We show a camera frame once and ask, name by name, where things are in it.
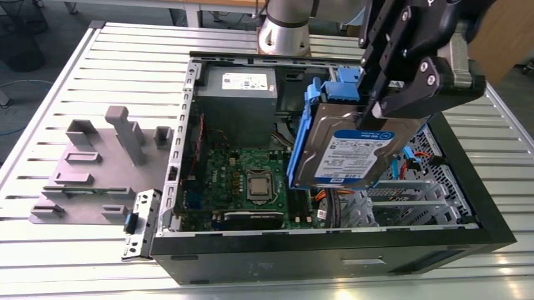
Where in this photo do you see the black cable bundle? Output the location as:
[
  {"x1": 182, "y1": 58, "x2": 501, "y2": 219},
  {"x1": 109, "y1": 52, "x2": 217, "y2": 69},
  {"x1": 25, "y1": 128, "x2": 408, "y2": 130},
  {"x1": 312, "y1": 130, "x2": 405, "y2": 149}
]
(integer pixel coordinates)
[{"x1": 323, "y1": 189, "x2": 348, "y2": 228}]

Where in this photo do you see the orange power wire bundle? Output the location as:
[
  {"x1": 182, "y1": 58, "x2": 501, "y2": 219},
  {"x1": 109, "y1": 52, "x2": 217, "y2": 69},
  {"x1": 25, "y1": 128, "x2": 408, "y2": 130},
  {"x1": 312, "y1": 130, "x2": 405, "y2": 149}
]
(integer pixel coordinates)
[{"x1": 315, "y1": 187, "x2": 356, "y2": 203}]

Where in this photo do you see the black PC case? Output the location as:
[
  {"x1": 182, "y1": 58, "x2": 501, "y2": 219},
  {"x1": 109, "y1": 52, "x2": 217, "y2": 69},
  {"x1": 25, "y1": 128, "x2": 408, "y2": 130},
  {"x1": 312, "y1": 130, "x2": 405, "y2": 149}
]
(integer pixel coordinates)
[{"x1": 149, "y1": 51, "x2": 517, "y2": 286}]

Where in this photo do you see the green RAM stick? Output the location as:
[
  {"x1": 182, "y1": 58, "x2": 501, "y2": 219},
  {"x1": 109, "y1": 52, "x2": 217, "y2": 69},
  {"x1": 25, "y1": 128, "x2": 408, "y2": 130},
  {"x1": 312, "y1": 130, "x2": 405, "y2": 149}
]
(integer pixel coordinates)
[{"x1": 61, "y1": 187, "x2": 125, "y2": 196}]

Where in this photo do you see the black round bin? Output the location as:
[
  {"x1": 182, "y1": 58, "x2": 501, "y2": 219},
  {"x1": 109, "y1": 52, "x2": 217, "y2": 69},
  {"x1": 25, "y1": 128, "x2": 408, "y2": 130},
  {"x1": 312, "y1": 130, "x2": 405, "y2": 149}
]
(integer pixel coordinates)
[{"x1": 0, "y1": 29, "x2": 48, "y2": 73}]

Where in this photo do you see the blue data wire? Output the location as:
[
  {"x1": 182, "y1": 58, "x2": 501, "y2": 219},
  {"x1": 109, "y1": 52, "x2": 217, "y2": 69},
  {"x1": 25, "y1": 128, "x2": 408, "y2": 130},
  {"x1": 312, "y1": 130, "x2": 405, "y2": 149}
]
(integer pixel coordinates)
[{"x1": 389, "y1": 146, "x2": 420, "y2": 181}]

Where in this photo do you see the black graphics card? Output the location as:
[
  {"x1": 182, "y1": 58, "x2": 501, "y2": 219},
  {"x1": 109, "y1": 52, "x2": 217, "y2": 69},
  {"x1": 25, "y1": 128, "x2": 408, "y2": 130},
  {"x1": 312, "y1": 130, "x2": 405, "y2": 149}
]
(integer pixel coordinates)
[{"x1": 210, "y1": 211, "x2": 285, "y2": 231}]

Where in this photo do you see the grey metal disk bay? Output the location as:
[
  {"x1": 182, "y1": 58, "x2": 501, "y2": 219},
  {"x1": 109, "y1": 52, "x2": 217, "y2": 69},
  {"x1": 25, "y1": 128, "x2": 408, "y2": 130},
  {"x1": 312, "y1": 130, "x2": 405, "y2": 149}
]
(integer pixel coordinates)
[{"x1": 353, "y1": 178, "x2": 476, "y2": 228}]

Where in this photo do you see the CPU in socket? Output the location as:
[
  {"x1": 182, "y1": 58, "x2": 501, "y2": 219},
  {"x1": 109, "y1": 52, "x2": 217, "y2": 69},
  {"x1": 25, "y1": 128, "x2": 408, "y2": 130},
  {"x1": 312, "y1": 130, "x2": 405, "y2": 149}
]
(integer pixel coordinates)
[{"x1": 242, "y1": 168, "x2": 278, "y2": 206}]

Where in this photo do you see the silver slot bracket, blue latch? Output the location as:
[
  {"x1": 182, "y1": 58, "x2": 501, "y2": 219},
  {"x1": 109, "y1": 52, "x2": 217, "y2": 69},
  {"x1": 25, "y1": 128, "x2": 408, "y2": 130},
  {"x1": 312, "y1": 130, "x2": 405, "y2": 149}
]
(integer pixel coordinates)
[{"x1": 120, "y1": 188, "x2": 164, "y2": 262}]

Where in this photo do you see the grey metal drive cage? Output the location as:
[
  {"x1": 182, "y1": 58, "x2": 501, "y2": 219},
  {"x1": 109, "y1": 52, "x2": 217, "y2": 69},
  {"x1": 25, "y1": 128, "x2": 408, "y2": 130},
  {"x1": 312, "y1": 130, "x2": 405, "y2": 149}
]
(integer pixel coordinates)
[{"x1": 327, "y1": 64, "x2": 364, "y2": 86}]

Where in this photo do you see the wooden cabinet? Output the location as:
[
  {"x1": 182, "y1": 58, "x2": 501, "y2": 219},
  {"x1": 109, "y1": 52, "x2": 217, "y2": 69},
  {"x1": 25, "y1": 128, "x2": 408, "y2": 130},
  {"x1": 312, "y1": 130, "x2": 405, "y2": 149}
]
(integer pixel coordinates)
[{"x1": 465, "y1": 0, "x2": 534, "y2": 86}]

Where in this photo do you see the grey power supply unit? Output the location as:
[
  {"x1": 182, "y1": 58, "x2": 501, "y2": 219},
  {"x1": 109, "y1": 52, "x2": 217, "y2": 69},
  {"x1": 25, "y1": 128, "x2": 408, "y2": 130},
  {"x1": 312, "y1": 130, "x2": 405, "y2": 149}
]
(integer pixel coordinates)
[{"x1": 194, "y1": 67, "x2": 278, "y2": 150}]

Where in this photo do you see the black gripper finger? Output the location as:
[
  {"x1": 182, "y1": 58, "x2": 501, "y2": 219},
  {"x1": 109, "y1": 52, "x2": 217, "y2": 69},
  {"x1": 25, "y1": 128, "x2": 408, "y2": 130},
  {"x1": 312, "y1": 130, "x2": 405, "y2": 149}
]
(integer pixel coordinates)
[
  {"x1": 372, "y1": 32, "x2": 487, "y2": 119},
  {"x1": 356, "y1": 0, "x2": 412, "y2": 128}
]

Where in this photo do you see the hard disk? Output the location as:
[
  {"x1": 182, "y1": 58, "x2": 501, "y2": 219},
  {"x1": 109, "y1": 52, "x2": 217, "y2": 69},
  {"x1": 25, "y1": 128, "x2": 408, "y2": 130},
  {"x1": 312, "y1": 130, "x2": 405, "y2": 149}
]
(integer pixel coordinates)
[{"x1": 286, "y1": 79, "x2": 423, "y2": 191}]

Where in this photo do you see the black RAM slot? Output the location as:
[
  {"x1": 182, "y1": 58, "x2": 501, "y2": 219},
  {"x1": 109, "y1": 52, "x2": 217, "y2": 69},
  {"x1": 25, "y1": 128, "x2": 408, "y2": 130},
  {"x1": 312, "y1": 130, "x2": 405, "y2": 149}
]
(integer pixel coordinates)
[
  {"x1": 297, "y1": 189, "x2": 312, "y2": 223},
  {"x1": 286, "y1": 189, "x2": 298, "y2": 223}
]

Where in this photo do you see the grey parts rack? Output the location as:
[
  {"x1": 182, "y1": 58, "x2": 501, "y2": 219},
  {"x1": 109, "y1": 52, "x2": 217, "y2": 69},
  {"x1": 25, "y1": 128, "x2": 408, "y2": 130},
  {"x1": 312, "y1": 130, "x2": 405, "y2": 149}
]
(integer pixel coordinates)
[{"x1": 27, "y1": 105, "x2": 176, "y2": 226}]

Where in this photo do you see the green motherboard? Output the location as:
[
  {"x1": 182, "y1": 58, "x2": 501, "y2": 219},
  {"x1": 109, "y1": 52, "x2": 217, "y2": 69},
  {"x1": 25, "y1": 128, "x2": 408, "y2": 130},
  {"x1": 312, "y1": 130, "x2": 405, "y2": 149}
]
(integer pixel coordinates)
[{"x1": 178, "y1": 146, "x2": 327, "y2": 232}]

